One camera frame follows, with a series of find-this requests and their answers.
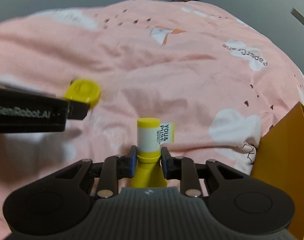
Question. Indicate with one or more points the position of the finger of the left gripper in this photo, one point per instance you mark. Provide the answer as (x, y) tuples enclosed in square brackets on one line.
[(77, 110)]

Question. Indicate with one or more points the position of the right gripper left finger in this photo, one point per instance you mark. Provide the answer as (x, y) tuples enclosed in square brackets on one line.
[(113, 169)]

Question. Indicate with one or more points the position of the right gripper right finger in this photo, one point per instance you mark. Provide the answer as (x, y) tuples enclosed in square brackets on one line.
[(182, 169)]

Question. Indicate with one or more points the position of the yellow round cap container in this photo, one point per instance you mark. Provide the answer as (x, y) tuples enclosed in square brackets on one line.
[(85, 91)]

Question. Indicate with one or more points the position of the yellow squeeze tube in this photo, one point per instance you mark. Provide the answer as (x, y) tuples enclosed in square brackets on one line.
[(151, 135)]

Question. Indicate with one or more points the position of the pink patterned bed cover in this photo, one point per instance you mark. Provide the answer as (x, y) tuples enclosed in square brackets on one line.
[(222, 83)]

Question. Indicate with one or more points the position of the orange cardboard box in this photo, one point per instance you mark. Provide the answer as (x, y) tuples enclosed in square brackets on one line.
[(280, 162)]

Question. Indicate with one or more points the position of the grey wall strip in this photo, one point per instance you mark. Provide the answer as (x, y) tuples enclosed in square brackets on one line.
[(298, 16)]

